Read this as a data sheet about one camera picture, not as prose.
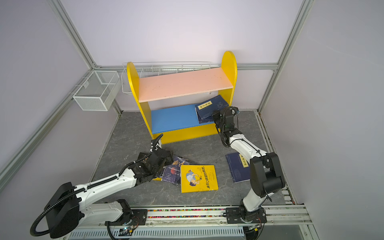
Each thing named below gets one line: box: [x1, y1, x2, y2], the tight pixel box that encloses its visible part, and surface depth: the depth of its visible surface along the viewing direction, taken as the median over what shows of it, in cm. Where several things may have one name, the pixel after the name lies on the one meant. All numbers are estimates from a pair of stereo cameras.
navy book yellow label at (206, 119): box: [196, 110, 214, 124], surface depth 95 cm
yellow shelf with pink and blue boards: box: [126, 51, 238, 145], surface depth 85 cm
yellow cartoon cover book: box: [180, 164, 219, 193], surface depth 84 cm
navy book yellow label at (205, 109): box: [195, 95, 229, 120], surface depth 95 cm
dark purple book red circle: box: [161, 155, 190, 187], surface depth 83 cm
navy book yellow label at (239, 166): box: [225, 152, 251, 184], surface depth 91 cm
